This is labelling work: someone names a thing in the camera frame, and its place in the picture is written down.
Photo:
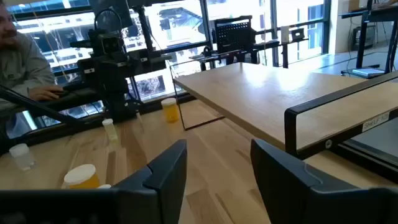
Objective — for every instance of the green translucent medicine bottle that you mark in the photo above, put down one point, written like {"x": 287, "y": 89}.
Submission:
{"x": 111, "y": 132}

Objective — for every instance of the dark computer box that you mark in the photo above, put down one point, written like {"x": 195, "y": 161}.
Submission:
{"x": 363, "y": 39}

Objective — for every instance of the person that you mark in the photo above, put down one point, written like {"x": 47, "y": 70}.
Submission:
{"x": 25, "y": 71}

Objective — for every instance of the clear medicine bottle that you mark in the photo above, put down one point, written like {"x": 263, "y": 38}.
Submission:
{"x": 22, "y": 158}

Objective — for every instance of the orange medicine bottle white cap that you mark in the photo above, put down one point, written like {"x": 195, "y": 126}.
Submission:
{"x": 171, "y": 113}

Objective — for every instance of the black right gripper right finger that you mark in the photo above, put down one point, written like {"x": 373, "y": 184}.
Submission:
{"x": 295, "y": 199}

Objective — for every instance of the black standing desk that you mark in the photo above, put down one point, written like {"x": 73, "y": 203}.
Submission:
{"x": 362, "y": 37}

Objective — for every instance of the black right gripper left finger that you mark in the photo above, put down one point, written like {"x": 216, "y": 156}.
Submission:
{"x": 155, "y": 193}

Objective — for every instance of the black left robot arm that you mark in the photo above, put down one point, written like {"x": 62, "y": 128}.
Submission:
{"x": 124, "y": 107}

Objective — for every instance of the wooden shelf black metal frame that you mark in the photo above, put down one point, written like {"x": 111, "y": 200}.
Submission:
{"x": 264, "y": 93}

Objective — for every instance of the black background desk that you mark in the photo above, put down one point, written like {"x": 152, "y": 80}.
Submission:
{"x": 267, "y": 46}

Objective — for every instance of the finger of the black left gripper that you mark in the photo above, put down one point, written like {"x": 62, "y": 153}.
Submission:
{"x": 107, "y": 77}
{"x": 122, "y": 77}

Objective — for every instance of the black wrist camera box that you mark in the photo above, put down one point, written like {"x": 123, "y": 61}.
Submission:
{"x": 109, "y": 45}

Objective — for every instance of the white shelf label sticker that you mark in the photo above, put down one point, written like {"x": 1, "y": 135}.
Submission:
{"x": 375, "y": 122}

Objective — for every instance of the black perforated panel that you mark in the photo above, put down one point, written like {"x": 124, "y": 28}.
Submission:
{"x": 233, "y": 35}

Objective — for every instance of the wide orange medicine bottle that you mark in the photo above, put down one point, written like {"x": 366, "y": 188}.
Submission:
{"x": 81, "y": 179}

